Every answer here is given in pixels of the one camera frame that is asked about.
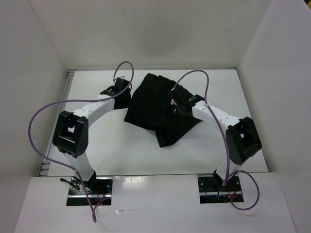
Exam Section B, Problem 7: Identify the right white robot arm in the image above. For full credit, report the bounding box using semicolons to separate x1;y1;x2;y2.
171;94;262;191

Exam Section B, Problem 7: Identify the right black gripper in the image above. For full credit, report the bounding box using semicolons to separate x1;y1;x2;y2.
162;101;187;126

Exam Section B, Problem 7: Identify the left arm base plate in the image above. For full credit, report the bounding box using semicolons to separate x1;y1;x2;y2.
61;177;113;206

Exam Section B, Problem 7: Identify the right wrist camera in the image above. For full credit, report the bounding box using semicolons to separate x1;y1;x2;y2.
170;86;193;105

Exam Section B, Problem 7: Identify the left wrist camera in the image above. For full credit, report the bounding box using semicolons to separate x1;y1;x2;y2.
112;77;132;95

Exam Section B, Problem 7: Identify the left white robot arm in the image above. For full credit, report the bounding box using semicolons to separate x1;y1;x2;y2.
52;86;131;194

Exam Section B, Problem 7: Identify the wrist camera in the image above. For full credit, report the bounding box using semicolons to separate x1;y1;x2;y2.
170;86;193;105
112;77;132;95

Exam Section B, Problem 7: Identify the black pleated skirt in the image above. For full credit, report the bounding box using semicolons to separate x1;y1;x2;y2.
124;73;201;148

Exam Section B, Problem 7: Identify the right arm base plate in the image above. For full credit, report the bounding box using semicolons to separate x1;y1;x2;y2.
197;175;244;204

